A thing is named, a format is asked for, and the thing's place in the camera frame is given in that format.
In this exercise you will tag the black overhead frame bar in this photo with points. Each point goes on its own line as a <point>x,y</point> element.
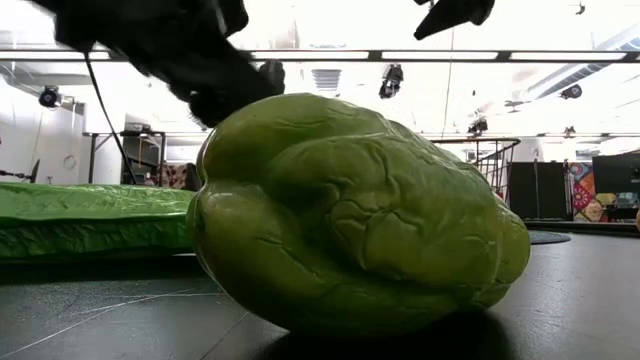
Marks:
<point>375,55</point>

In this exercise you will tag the black room partition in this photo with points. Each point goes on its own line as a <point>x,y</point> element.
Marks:
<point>537,190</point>
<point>617,175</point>

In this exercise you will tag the colourful patterned tapestry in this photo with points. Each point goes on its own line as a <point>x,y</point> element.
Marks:
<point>585,195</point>

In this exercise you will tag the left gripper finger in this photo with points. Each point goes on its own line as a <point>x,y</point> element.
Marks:
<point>207,112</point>

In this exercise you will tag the black background table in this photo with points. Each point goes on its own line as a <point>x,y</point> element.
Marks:
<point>145,150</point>

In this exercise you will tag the green pepper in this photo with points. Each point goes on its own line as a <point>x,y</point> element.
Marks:
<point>350,215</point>

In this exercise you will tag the green leafy lettuce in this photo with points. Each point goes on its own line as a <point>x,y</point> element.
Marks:
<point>90,220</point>

